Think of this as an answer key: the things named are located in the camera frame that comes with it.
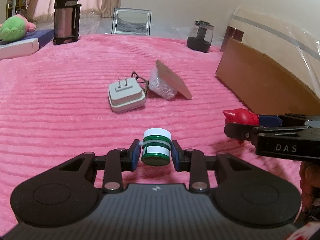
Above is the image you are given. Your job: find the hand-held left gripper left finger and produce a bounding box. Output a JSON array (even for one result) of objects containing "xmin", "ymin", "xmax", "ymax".
[{"xmin": 59, "ymin": 139, "xmax": 141, "ymax": 193}]

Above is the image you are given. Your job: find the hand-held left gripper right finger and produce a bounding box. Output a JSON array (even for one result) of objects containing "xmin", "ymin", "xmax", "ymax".
[{"xmin": 171, "ymin": 140, "xmax": 252, "ymax": 193}]

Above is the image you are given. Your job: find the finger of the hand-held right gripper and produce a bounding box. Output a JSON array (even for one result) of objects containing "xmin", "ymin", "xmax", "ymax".
[
  {"xmin": 257, "ymin": 114, "xmax": 320, "ymax": 128},
  {"xmin": 224, "ymin": 122, "xmax": 312, "ymax": 145}
]

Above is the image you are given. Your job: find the red toy figure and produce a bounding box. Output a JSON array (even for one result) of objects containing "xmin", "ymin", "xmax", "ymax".
[{"xmin": 223, "ymin": 108, "xmax": 260, "ymax": 145}]

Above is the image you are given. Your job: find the green white small jar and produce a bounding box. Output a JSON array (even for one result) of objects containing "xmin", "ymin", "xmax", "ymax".
[{"xmin": 140, "ymin": 128, "xmax": 173, "ymax": 167}]

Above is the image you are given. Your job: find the brown cardboard box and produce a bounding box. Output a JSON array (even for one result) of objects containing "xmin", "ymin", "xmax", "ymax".
[{"xmin": 215, "ymin": 37, "xmax": 320, "ymax": 117}]

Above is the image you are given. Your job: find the clear floss pick box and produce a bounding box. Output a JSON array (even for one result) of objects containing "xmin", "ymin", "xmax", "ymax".
[{"xmin": 148, "ymin": 59, "xmax": 193, "ymax": 101}]

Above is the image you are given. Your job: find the person's right hand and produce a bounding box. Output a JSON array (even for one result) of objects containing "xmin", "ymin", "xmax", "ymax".
[{"xmin": 299, "ymin": 160, "xmax": 320, "ymax": 213}]

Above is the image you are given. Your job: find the white power adapter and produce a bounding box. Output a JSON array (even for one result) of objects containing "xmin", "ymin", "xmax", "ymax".
[{"xmin": 108, "ymin": 77, "xmax": 147, "ymax": 114}]

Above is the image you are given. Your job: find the pink ribbed blanket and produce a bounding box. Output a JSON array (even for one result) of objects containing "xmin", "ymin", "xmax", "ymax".
[{"xmin": 0, "ymin": 33, "xmax": 320, "ymax": 233}]

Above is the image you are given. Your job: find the white red printed cloth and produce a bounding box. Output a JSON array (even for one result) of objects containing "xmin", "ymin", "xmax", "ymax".
[{"xmin": 282, "ymin": 219, "xmax": 320, "ymax": 240}]

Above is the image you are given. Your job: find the maroon thermos jar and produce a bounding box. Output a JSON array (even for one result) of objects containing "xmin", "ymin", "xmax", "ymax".
[{"xmin": 220, "ymin": 26, "xmax": 244, "ymax": 53}]

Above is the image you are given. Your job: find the clear plastic cover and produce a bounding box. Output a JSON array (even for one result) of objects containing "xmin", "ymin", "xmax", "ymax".
[{"xmin": 228, "ymin": 4, "xmax": 320, "ymax": 63}]

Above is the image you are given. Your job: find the glass jar with dark lid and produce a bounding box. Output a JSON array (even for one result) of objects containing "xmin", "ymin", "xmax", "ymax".
[{"xmin": 187, "ymin": 20, "xmax": 214, "ymax": 54}]

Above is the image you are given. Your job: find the framed landscape picture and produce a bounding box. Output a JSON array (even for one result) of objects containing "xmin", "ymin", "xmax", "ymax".
[{"xmin": 111, "ymin": 7, "xmax": 152, "ymax": 37}]

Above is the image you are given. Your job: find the large steel thermos flask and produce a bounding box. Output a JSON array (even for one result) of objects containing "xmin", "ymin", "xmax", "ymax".
[{"xmin": 53, "ymin": 0, "xmax": 83, "ymax": 46}]

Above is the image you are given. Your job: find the blue white flat box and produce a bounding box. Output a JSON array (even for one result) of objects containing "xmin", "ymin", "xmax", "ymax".
[{"xmin": 0, "ymin": 29, "xmax": 55, "ymax": 61}]

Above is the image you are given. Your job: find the green pink plush toy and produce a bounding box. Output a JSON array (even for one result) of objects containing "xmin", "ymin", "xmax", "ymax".
[{"xmin": 0, "ymin": 14, "xmax": 38, "ymax": 42}]

